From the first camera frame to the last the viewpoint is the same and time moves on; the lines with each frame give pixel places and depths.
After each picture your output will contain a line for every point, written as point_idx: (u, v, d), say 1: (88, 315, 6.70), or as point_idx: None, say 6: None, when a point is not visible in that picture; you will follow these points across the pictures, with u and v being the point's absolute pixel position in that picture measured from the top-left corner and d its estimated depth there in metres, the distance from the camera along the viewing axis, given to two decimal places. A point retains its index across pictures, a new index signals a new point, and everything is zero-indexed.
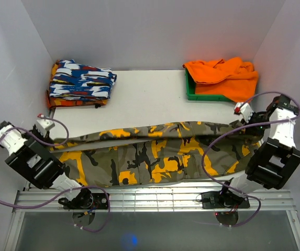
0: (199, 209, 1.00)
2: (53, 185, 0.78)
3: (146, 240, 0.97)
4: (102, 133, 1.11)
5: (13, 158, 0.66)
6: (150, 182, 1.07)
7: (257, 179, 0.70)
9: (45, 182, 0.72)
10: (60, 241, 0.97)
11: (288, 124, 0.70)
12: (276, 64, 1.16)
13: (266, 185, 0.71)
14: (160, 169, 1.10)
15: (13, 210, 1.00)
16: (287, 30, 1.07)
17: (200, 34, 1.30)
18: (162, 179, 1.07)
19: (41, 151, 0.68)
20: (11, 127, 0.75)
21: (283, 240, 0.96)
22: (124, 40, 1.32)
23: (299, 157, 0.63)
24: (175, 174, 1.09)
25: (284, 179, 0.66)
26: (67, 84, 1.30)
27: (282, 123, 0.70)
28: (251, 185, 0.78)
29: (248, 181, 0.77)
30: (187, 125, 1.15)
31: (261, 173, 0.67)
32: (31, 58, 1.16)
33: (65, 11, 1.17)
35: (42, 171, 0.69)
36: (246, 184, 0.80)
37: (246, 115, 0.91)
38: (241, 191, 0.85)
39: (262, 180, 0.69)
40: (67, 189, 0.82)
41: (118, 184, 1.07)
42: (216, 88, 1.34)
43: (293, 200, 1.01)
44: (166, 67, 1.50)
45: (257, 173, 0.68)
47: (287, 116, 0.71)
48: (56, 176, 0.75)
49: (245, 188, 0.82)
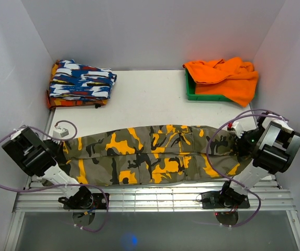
0: (199, 209, 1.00)
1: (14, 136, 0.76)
2: (45, 176, 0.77)
3: (146, 240, 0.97)
4: (108, 147, 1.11)
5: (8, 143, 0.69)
6: (150, 182, 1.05)
7: (263, 163, 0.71)
9: (37, 169, 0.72)
10: (60, 241, 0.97)
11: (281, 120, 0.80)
12: (276, 64, 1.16)
13: (271, 171, 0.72)
14: (160, 170, 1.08)
15: (13, 210, 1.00)
16: (287, 30, 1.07)
17: (200, 34, 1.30)
18: (162, 179, 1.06)
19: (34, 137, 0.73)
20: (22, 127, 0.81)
21: (283, 240, 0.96)
22: (124, 40, 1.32)
23: None
24: (175, 175, 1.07)
25: (288, 160, 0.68)
26: (67, 84, 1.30)
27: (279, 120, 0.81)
28: (256, 174, 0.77)
29: (252, 170, 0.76)
30: (189, 138, 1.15)
31: (267, 158, 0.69)
32: (31, 58, 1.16)
33: (65, 11, 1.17)
35: (34, 155, 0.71)
36: (250, 174, 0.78)
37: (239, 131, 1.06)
38: (244, 184, 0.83)
39: (268, 164, 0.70)
40: (63, 183, 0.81)
41: (118, 183, 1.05)
42: (216, 88, 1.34)
43: (293, 200, 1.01)
44: (166, 67, 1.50)
45: (263, 157, 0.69)
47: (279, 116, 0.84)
48: (48, 167, 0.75)
49: (250, 179, 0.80)
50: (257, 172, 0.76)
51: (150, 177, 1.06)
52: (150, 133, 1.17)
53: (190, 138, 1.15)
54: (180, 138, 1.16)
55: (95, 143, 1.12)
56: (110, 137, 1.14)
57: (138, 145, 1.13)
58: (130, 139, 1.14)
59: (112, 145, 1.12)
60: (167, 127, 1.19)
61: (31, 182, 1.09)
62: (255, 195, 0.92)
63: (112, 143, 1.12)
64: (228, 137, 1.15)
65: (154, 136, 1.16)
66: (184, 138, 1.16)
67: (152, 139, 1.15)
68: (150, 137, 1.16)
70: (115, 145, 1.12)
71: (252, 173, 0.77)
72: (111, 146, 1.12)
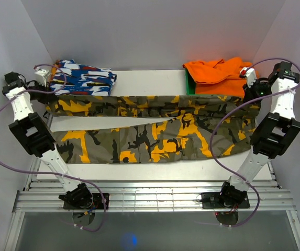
0: (199, 209, 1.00)
1: (10, 93, 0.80)
2: (44, 159, 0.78)
3: (146, 240, 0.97)
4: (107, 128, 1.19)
5: (15, 125, 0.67)
6: (149, 161, 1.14)
7: (262, 149, 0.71)
9: (37, 151, 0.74)
10: (60, 241, 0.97)
11: (288, 94, 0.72)
12: (275, 64, 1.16)
13: (270, 155, 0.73)
14: (159, 150, 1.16)
15: (13, 210, 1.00)
16: (287, 30, 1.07)
17: (200, 33, 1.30)
18: (160, 158, 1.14)
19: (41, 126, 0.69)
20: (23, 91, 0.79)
21: (284, 241, 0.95)
22: (124, 41, 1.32)
23: (298, 127, 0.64)
24: (173, 155, 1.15)
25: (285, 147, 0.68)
26: (67, 84, 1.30)
27: (283, 95, 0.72)
28: (256, 162, 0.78)
29: (253, 159, 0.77)
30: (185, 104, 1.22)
31: (265, 145, 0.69)
32: (31, 58, 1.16)
33: (65, 11, 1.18)
35: (37, 143, 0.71)
36: (251, 163, 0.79)
37: (250, 80, 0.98)
38: (245, 178, 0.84)
39: (267, 149, 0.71)
40: (60, 173, 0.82)
41: (118, 161, 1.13)
42: (216, 88, 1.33)
43: (293, 200, 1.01)
44: (166, 67, 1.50)
45: (261, 144, 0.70)
47: (287, 86, 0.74)
48: (47, 150, 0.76)
49: (252, 170, 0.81)
50: (257, 160, 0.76)
51: (147, 157, 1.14)
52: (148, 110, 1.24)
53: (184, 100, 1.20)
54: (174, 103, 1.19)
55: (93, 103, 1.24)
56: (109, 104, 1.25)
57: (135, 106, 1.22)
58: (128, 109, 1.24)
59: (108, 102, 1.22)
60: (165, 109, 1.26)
61: (31, 182, 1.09)
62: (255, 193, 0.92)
63: None
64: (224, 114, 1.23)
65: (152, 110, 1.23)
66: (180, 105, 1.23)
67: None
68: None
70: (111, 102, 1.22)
71: (252, 162, 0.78)
72: None
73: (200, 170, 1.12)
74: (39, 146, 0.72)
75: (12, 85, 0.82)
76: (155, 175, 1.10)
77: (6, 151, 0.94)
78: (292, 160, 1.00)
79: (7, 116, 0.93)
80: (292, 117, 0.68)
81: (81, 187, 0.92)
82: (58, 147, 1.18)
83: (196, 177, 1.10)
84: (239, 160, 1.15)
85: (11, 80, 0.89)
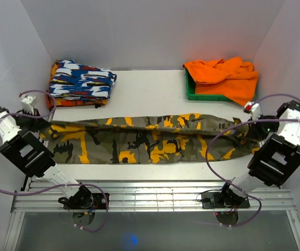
0: (199, 209, 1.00)
1: None
2: (45, 177, 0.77)
3: (146, 240, 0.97)
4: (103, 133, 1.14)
5: (6, 147, 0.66)
6: (148, 161, 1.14)
7: (259, 174, 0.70)
9: (37, 171, 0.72)
10: (60, 241, 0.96)
11: (297, 125, 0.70)
12: (276, 64, 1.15)
13: (267, 182, 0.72)
14: (159, 150, 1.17)
15: (12, 211, 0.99)
16: (287, 30, 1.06)
17: (199, 33, 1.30)
18: (159, 159, 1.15)
19: (34, 141, 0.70)
20: (6, 114, 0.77)
21: (283, 241, 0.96)
22: (124, 40, 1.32)
23: None
24: (172, 156, 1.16)
25: (285, 176, 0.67)
26: (67, 84, 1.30)
27: (291, 123, 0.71)
28: (253, 182, 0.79)
29: (249, 179, 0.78)
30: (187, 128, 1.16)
31: (263, 169, 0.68)
32: (30, 58, 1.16)
33: (64, 11, 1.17)
35: (34, 159, 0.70)
36: (247, 182, 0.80)
37: (255, 115, 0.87)
38: (242, 189, 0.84)
39: (264, 175, 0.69)
40: (63, 183, 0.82)
41: (117, 161, 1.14)
42: (215, 88, 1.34)
43: (293, 200, 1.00)
44: (165, 67, 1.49)
45: (259, 168, 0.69)
47: (297, 116, 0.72)
48: (48, 167, 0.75)
49: (247, 184, 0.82)
50: (253, 181, 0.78)
51: (147, 156, 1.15)
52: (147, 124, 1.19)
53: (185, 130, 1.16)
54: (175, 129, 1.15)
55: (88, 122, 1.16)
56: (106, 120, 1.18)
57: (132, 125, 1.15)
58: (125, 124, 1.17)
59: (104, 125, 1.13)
60: (164, 123, 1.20)
61: (31, 182, 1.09)
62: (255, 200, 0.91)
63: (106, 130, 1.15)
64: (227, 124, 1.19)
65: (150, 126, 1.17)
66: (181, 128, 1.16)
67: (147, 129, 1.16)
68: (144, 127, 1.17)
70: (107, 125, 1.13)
71: (248, 181, 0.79)
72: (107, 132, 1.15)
73: (200, 170, 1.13)
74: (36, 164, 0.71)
75: None
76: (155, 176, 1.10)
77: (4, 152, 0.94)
78: None
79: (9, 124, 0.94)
80: (298, 143, 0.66)
81: (81, 187, 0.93)
82: (58, 147, 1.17)
83: (196, 177, 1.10)
84: (239, 162, 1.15)
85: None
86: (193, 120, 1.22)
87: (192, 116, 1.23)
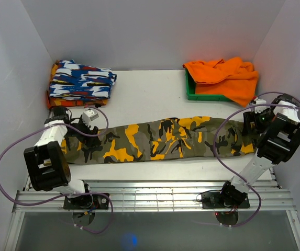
0: (199, 209, 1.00)
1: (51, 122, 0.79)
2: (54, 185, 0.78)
3: (145, 240, 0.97)
4: (107, 155, 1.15)
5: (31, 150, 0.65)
6: (151, 159, 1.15)
7: (267, 153, 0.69)
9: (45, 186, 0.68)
10: (60, 241, 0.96)
11: (292, 110, 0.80)
12: (276, 64, 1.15)
13: (275, 160, 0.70)
14: (160, 147, 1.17)
15: (13, 210, 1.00)
16: (287, 31, 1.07)
17: (199, 34, 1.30)
18: (166, 155, 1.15)
19: (56, 158, 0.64)
20: (59, 124, 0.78)
21: (283, 241, 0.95)
22: (124, 41, 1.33)
23: None
24: (175, 151, 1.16)
25: (291, 151, 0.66)
26: (67, 84, 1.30)
27: (288, 109, 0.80)
28: (259, 166, 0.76)
29: (256, 162, 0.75)
30: (189, 143, 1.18)
31: (270, 148, 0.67)
32: (31, 59, 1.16)
33: (65, 11, 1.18)
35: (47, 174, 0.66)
36: (254, 166, 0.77)
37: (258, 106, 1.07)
38: (246, 179, 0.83)
39: (271, 153, 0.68)
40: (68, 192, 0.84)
41: (120, 160, 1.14)
42: (216, 88, 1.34)
43: (293, 200, 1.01)
44: (165, 67, 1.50)
45: (267, 146, 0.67)
47: (291, 104, 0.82)
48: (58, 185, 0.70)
49: (254, 172, 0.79)
50: (260, 163, 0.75)
51: (151, 154, 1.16)
52: (150, 140, 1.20)
53: (190, 142, 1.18)
54: (180, 144, 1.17)
55: (93, 150, 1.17)
56: (110, 145, 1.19)
57: (137, 153, 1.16)
58: (129, 147, 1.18)
59: (111, 153, 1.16)
60: (166, 135, 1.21)
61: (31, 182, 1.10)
62: (254, 192, 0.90)
63: (111, 151, 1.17)
64: (227, 136, 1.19)
65: (153, 143, 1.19)
66: (185, 143, 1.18)
67: (151, 147, 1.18)
68: (149, 145, 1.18)
70: (113, 153, 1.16)
71: (255, 165, 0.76)
72: (110, 154, 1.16)
73: (200, 170, 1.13)
74: (48, 179, 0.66)
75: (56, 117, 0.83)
76: (154, 176, 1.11)
77: (7, 152, 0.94)
78: (292, 161, 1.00)
79: None
80: (299, 122, 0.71)
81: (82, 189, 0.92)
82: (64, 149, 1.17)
83: (197, 177, 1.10)
84: (242, 160, 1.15)
85: (57, 113, 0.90)
86: (195, 129, 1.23)
87: (194, 124, 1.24)
